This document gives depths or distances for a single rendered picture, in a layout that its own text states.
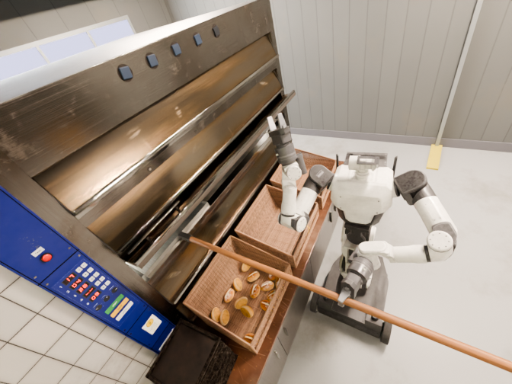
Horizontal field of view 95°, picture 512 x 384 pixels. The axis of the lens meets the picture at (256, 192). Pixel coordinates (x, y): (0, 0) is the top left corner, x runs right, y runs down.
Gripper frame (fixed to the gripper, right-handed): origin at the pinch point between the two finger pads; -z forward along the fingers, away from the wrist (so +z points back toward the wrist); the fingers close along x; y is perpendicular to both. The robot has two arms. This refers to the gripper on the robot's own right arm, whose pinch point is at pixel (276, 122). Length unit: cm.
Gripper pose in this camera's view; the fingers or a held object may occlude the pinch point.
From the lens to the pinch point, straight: 107.1
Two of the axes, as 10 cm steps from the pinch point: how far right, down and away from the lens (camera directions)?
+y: -8.3, 4.2, -3.7
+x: 4.5, 1.1, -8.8
